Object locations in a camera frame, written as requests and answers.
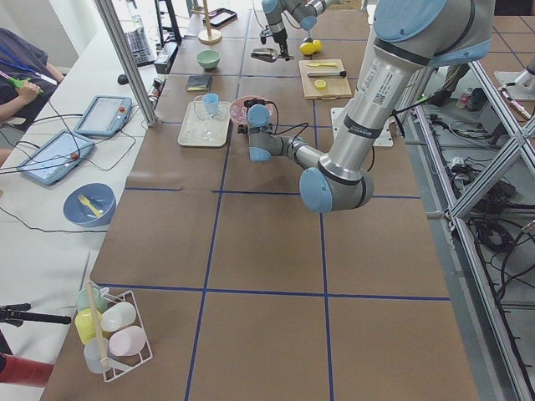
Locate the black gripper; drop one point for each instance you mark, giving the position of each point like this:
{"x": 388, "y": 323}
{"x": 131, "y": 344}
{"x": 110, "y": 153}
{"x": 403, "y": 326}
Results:
{"x": 277, "y": 37}
{"x": 242, "y": 129}

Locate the metal ice scoop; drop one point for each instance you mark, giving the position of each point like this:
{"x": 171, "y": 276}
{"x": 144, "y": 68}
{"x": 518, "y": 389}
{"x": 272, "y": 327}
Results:
{"x": 268, "y": 55}

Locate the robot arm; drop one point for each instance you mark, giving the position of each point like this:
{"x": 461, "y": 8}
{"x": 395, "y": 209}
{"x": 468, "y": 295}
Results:
{"x": 305, "y": 14}
{"x": 408, "y": 36}

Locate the pink bowl with ice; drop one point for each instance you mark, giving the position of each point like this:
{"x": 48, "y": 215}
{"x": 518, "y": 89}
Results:
{"x": 238, "y": 109}

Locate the light blue plastic cup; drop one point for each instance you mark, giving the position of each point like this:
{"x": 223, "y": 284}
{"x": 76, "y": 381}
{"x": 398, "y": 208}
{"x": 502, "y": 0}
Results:
{"x": 211, "y": 104}

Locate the white plastic cup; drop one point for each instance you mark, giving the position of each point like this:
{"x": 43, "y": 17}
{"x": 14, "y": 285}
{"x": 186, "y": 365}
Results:
{"x": 121, "y": 315}

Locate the green plastic cup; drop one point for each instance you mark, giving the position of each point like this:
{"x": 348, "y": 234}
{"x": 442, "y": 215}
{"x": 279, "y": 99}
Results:
{"x": 82, "y": 301}

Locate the pink plastic cup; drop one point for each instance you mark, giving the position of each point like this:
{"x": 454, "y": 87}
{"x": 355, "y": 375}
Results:
{"x": 127, "y": 341}

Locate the yellow plastic cup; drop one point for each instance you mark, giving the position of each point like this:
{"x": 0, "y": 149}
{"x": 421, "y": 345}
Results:
{"x": 85, "y": 326}

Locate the grey translucent plastic cup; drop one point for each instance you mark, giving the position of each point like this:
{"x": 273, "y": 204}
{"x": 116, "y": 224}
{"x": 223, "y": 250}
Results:
{"x": 92, "y": 357}

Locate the yellow lemon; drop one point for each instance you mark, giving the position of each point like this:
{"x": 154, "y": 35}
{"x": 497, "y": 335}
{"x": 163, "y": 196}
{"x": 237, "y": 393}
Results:
{"x": 307, "y": 48}
{"x": 317, "y": 44}

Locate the yellow plastic knife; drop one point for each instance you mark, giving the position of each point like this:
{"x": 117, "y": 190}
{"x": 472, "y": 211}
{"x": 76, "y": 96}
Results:
{"x": 318, "y": 65}

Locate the clear wine glass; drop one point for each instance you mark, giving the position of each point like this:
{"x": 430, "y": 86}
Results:
{"x": 202, "y": 115}

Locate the beige serving tray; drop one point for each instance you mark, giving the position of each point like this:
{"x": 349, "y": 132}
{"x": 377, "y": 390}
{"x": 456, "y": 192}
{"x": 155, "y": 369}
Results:
{"x": 200, "y": 130}

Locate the wooden cutting board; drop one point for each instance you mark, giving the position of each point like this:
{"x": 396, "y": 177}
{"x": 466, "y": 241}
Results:
{"x": 336, "y": 89}

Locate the half lemon slice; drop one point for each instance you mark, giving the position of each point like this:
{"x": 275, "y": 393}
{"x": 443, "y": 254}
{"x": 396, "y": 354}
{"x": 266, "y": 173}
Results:
{"x": 320, "y": 84}

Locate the metal cylinder muddler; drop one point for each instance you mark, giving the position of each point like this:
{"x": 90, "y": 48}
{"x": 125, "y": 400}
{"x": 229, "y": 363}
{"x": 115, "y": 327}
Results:
{"x": 327, "y": 74}

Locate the dark grey folded cloth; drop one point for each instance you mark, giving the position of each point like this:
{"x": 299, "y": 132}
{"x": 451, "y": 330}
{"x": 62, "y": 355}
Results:
{"x": 199, "y": 83}

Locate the dark tray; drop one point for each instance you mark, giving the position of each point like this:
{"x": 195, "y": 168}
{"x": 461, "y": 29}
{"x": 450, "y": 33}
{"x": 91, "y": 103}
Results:
{"x": 221, "y": 17}

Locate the green ceramic bowl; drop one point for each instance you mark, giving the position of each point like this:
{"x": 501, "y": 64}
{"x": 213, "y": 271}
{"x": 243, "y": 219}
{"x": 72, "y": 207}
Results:
{"x": 208, "y": 59}

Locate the wooden stand with round base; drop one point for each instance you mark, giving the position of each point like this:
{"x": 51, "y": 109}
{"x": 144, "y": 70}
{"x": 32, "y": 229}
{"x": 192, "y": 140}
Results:
{"x": 208, "y": 35}

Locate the black computer mouse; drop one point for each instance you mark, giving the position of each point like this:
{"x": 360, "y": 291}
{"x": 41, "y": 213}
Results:
{"x": 122, "y": 79}

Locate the far teach pendant tablet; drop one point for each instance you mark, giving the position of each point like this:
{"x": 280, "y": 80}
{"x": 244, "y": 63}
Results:
{"x": 105, "y": 116}

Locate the teach pendant tablet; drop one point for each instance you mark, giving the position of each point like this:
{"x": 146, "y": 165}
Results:
{"x": 105, "y": 116}
{"x": 56, "y": 158}

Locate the black keyboard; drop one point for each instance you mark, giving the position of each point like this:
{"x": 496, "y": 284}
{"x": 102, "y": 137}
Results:
{"x": 139, "y": 47}

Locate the blue bowl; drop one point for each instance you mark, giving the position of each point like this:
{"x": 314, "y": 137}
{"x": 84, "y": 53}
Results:
{"x": 100, "y": 195}

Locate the yellow plastic fork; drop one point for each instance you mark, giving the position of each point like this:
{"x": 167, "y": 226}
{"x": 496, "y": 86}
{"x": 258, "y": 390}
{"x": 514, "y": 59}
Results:
{"x": 87, "y": 203}

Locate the near teach pendant tablet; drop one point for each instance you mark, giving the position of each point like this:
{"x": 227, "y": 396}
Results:
{"x": 56, "y": 158}

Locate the seated person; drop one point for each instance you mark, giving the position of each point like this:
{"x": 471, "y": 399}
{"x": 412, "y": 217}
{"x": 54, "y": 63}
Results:
{"x": 28, "y": 79}

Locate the black tripod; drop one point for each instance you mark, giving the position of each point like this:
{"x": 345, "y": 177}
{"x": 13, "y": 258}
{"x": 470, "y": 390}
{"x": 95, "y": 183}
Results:
{"x": 18, "y": 314}

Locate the red fire extinguisher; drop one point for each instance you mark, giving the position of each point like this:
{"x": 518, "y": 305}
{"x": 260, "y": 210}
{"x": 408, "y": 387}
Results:
{"x": 26, "y": 372}

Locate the aluminium frame post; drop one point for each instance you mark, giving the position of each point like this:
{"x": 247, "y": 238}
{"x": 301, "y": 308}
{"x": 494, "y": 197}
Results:
{"x": 112, "y": 24}

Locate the white wire cup rack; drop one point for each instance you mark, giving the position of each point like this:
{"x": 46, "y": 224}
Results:
{"x": 119, "y": 366}

